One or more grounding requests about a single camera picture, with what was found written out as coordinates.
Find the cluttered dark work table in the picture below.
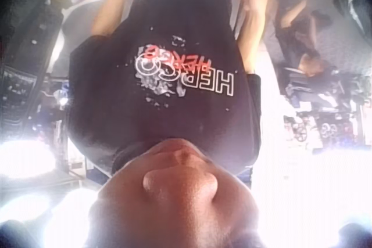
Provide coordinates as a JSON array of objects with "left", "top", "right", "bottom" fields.
[{"left": 283, "top": 96, "right": 367, "bottom": 149}]

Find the dark storage rack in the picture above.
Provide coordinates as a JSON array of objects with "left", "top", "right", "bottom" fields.
[{"left": 0, "top": 64, "right": 40, "bottom": 132}]

